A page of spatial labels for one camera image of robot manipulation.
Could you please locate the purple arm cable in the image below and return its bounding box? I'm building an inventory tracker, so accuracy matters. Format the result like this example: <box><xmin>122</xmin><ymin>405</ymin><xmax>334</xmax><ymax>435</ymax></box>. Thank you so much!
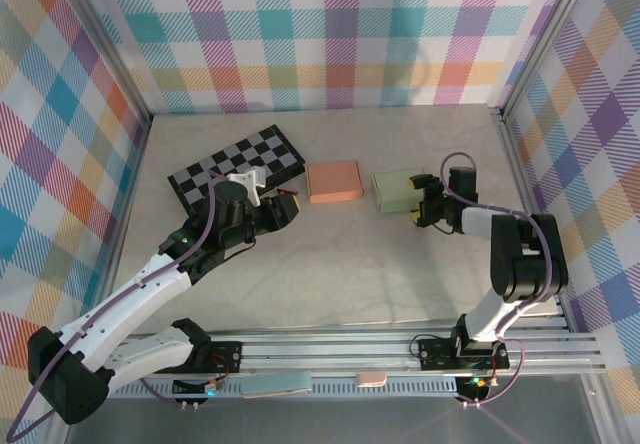
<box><xmin>7</xmin><ymin>168</ymin><xmax>226</xmax><ymax>440</ymax></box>
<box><xmin>438</xmin><ymin>151</ymin><xmax>557</xmax><ymax>410</ymax></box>

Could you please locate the light green paper box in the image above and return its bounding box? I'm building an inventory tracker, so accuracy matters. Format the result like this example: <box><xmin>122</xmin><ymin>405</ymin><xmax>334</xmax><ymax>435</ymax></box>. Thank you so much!
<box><xmin>370</xmin><ymin>168</ymin><xmax>431</xmax><ymax>215</ymax></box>

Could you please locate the aluminium frame rail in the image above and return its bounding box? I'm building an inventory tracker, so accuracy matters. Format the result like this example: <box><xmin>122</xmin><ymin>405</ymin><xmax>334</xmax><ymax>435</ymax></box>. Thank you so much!
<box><xmin>54</xmin><ymin>318</ymin><xmax>606</xmax><ymax>380</ymax></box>

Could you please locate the perforated metal cable tray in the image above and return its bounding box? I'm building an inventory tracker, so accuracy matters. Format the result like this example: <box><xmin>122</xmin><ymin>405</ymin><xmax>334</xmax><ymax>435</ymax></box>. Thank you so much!
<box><xmin>79</xmin><ymin>376</ymin><xmax>459</xmax><ymax>399</ymax></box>

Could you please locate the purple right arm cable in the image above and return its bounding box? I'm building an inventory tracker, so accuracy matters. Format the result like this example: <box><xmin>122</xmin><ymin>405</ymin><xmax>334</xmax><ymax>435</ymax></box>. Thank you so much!
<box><xmin>438</xmin><ymin>151</ymin><xmax>557</xmax><ymax>410</ymax></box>

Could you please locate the aluminium frame post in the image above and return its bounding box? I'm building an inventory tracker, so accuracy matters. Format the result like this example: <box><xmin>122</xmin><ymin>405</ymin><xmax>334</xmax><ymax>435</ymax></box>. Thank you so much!
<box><xmin>49</xmin><ymin>0</ymin><xmax>154</xmax><ymax>138</ymax></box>
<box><xmin>497</xmin><ymin>0</ymin><xmax>599</xmax><ymax>125</ymax></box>

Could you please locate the orange paper box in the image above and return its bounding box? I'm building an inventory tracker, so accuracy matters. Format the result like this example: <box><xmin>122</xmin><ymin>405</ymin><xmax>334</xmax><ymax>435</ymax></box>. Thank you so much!
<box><xmin>305</xmin><ymin>160</ymin><xmax>364</xmax><ymax>206</ymax></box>

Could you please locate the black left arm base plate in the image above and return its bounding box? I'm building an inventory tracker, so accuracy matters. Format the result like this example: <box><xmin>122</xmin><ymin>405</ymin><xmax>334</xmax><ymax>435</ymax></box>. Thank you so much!
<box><xmin>151</xmin><ymin>341</ymin><xmax>244</xmax><ymax>376</ymax></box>

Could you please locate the grey-blue flat strip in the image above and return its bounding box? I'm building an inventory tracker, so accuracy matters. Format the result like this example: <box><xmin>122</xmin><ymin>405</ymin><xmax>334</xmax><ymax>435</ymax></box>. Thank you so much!
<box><xmin>240</xmin><ymin>371</ymin><xmax>312</xmax><ymax>398</ymax></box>

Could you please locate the black and grey checkerboard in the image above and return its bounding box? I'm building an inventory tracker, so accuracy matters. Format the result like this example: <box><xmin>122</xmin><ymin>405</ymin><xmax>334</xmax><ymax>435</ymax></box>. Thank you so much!
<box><xmin>166</xmin><ymin>123</ymin><xmax>307</xmax><ymax>215</ymax></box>

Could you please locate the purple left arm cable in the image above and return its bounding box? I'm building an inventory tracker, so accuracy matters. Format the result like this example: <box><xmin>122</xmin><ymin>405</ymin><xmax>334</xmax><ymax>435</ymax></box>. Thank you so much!
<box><xmin>7</xmin><ymin>168</ymin><xmax>226</xmax><ymax>440</ymax></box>

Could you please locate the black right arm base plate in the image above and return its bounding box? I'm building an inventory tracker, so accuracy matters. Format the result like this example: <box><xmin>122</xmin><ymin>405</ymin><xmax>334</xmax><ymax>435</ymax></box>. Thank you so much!
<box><xmin>417</xmin><ymin>337</ymin><xmax>511</xmax><ymax>371</ymax></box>

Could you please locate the small black control board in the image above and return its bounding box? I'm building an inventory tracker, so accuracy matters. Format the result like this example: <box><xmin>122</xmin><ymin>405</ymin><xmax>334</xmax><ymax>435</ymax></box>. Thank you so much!
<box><xmin>172</xmin><ymin>377</ymin><xmax>225</xmax><ymax>396</ymax></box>
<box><xmin>455</xmin><ymin>373</ymin><xmax>496</xmax><ymax>396</ymax></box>

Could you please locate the aluminium side rail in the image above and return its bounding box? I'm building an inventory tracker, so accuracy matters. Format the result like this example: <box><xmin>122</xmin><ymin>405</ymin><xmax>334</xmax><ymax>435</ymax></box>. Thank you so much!
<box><xmin>492</xmin><ymin>106</ymin><xmax>571</xmax><ymax>333</ymax></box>

